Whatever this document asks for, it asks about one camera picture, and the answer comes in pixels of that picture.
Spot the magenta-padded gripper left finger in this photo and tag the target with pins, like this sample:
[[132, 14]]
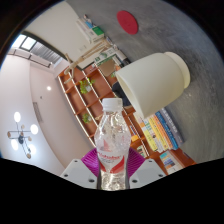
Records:
[[78, 174]]

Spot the stack of colourful books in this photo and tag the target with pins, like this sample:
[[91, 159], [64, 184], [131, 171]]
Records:
[[160, 131]]

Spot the clear plastic water bottle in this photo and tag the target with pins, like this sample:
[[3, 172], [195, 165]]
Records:
[[112, 160]]

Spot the tan chair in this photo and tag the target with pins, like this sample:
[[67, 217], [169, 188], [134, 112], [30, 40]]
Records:
[[106, 67]]

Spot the small green white box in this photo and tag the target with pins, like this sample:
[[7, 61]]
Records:
[[98, 31]]

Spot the black multi-bulb ceiling lamp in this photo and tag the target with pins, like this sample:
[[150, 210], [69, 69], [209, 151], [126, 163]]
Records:
[[21, 136]]

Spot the flat round red coaster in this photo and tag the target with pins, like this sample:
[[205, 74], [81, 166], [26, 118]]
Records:
[[127, 22]]

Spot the stack of white boxes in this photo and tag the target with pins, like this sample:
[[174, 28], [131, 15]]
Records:
[[85, 30]]

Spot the cream ceramic mug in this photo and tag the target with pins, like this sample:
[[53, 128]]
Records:
[[150, 81]]

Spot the wooden artist mannequin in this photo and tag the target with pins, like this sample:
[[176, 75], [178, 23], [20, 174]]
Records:
[[87, 55]]

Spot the grey curtain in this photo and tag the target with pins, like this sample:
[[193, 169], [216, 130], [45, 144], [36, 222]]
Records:
[[46, 53]]

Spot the tall green white carton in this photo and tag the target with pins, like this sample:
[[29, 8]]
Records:
[[106, 55]]

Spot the orange wooden shelf unit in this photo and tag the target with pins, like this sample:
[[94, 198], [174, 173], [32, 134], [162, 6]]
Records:
[[81, 100]]

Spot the black-framed window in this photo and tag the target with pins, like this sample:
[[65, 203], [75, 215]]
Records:
[[25, 41]]

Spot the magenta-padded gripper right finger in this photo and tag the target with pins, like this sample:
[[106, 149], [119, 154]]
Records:
[[146, 173]]

